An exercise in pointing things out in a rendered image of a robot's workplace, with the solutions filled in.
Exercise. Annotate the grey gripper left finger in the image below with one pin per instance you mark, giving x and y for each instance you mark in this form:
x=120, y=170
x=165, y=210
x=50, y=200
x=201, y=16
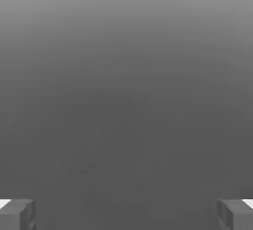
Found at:
x=15, y=215

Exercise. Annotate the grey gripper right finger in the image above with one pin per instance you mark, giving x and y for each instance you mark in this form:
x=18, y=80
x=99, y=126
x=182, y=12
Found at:
x=237, y=215

